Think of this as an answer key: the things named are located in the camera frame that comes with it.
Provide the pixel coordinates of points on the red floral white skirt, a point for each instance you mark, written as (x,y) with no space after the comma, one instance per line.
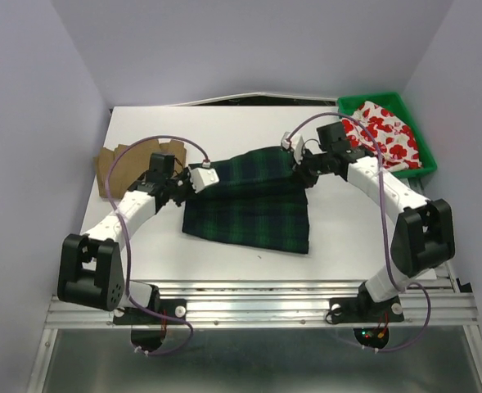
(395,138)

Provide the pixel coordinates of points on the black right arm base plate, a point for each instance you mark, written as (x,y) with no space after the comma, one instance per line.
(353,310)

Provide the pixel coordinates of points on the aluminium rail frame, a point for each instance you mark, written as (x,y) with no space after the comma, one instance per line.
(266,304)

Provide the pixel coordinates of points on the dark green plaid skirt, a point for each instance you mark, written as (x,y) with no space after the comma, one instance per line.
(257,203)

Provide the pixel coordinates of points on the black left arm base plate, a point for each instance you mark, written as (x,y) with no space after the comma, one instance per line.
(171,315)

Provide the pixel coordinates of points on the green plastic tray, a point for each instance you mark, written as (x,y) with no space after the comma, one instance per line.
(393,102)

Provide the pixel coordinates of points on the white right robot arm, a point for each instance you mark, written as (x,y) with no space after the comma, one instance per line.
(423,236)

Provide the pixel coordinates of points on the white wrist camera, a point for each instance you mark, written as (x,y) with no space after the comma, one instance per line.
(293,144)
(202,178)

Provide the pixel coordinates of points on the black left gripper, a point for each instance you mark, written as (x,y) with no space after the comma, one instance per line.
(184,174)

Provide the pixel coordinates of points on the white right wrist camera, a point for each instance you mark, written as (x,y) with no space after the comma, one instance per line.
(293,144)

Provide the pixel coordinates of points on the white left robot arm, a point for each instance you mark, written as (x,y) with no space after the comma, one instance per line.
(91,272)

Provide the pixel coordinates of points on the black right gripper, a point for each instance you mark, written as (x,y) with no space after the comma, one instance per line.
(301,173)

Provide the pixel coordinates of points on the folded tan skirt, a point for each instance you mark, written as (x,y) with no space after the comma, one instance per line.
(134,163)

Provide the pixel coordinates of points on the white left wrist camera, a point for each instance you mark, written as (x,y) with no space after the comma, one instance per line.
(202,178)

